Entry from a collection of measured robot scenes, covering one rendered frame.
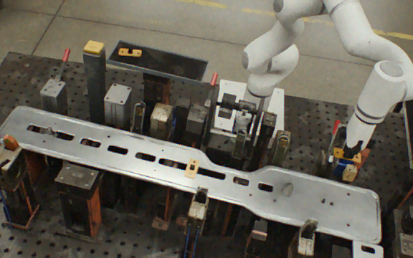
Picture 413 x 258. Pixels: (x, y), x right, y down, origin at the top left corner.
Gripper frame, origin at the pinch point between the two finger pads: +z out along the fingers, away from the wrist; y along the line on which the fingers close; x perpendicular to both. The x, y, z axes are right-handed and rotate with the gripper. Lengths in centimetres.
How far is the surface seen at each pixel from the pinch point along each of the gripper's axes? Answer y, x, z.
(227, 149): -16, -36, 31
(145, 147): -4, -65, 27
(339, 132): -15.6, -0.6, 8.4
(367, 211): -0.4, 15.7, 27.5
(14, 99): -38, -139, 57
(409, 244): 12.7, 26.6, 21.6
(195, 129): -16, -49, 24
